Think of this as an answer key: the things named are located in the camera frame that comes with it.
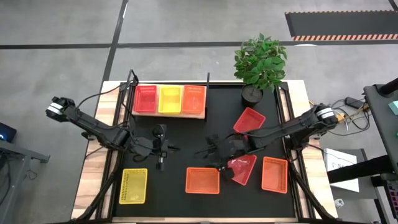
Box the potted green plant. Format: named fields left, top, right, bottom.
left=233, top=32, right=289, bottom=106

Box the black table mat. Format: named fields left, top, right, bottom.
left=112, top=83, right=297, bottom=218

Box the red plastic basket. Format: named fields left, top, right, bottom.
left=226, top=154, right=258, bottom=187
left=233, top=107, right=267, bottom=134
left=133, top=85, right=158, bottom=114

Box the grey metal table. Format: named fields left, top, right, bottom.
left=0, top=139, right=50, bottom=224

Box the black power adapter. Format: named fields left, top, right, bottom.
left=345, top=96, right=361, bottom=108

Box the black metal side frame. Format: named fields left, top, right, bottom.
left=73, top=68, right=140, bottom=222
left=275, top=81, right=338, bottom=222

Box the white cardboard box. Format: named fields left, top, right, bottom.
left=323, top=148, right=361, bottom=193

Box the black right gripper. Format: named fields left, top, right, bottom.
left=194, top=134, right=251, bottom=169

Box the yellow plastic basket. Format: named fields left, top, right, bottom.
left=157, top=85, right=183, bottom=115
left=119, top=168, right=149, bottom=205

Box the black hazard striped floor mat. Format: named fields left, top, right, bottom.
left=285, top=10, right=398, bottom=42

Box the wooden shelf board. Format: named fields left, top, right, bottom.
left=132, top=83, right=208, bottom=119

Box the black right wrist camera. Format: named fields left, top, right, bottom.
left=222, top=167, right=238, bottom=184

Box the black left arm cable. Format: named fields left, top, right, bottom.
left=76, top=81, right=134, bottom=108

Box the orange plastic basket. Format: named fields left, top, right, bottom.
left=182, top=85, right=207, bottom=115
left=185, top=167, right=221, bottom=195
left=261, top=156, right=289, bottom=195

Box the black round pole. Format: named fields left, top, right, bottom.
left=377, top=77, right=398, bottom=96

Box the black support beam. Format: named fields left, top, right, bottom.
left=326, top=154, right=398, bottom=184

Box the black device with blue light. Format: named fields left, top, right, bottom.
left=0, top=122, right=18, bottom=144

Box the black side table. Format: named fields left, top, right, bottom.
left=363, top=83, right=398, bottom=175

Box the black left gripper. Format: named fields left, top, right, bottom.
left=150, top=136, right=182, bottom=170

